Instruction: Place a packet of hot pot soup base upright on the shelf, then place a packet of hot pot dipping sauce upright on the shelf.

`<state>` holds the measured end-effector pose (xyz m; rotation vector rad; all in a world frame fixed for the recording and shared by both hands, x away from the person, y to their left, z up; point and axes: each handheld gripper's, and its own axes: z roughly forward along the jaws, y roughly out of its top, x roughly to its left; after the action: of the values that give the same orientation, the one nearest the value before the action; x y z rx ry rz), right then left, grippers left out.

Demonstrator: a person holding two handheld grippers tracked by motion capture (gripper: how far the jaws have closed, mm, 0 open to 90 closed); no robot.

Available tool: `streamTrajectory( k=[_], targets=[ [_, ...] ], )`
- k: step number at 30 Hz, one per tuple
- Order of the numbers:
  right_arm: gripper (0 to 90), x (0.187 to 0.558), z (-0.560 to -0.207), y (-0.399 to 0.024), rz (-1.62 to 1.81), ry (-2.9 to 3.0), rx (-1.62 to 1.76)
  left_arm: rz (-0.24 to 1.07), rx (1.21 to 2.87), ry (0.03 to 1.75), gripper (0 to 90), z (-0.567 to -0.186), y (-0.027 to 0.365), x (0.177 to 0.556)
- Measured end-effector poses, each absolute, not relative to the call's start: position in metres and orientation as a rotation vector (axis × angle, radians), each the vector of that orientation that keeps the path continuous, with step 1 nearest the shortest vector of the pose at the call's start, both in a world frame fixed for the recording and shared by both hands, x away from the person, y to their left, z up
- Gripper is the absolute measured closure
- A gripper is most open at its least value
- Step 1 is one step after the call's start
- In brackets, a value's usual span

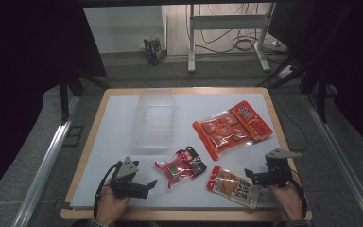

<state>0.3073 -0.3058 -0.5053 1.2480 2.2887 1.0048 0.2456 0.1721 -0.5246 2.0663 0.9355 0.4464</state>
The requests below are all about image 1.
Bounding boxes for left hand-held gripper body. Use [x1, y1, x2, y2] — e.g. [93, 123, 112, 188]
[109, 156, 149, 200]

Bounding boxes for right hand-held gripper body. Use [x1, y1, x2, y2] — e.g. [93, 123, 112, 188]
[256, 148, 302, 189]

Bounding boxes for beige and red snack packet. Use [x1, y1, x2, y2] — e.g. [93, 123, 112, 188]
[206, 166, 262, 210]

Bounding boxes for small red and black packet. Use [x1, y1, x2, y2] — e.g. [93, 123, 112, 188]
[154, 146, 208, 190]

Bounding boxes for clear plastic container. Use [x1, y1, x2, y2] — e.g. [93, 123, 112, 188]
[132, 89, 177, 149]

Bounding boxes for large orange-red snack packet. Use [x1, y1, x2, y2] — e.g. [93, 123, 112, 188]
[192, 99, 274, 162]

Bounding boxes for person's right hand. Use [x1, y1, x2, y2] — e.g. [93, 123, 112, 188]
[267, 182, 306, 222]

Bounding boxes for person's left hand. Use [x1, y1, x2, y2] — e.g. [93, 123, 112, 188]
[95, 181, 132, 226]

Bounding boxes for white table mat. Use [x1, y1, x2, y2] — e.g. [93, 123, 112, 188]
[70, 93, 292, 210]

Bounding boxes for black floor plate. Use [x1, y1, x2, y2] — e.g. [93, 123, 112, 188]
[62, 125, 85, 148]

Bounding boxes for black tripod legs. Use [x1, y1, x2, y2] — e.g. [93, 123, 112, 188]
[59, 71, 111, 125]
[255, 56, 329, 125]

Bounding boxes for white power strip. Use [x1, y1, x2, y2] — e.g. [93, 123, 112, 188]
[277, 64, 298, 79]

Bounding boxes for blue printed bag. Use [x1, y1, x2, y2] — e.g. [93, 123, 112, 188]
[143, 30, 166, 66]

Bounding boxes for dark curtain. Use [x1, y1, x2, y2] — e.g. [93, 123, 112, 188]
[267, 0, 363, 160]
[0, 0, 107, 206]

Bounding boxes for white metal stand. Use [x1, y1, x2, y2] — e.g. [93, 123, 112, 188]
[187, 3, 277, 74]

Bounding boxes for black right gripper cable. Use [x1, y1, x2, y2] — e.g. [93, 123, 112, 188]
[290, 169, 309, 219]

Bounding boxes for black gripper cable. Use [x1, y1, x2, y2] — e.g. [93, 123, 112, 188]
[93, 161, 123, 220]
[290, 169, 309, 219]

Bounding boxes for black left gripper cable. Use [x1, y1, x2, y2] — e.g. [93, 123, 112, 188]
[93, 161, 123, 220]

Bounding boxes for thin black floor cable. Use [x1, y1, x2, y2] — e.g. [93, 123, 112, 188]
[272, 94, 308, 152]

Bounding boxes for aluminium rail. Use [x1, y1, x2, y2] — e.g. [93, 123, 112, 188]
[10, 94, 83, 227]
[302, 92, 363, 227]

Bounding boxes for black floor cables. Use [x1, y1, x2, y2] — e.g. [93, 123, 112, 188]
[198, 3, 268, 55]

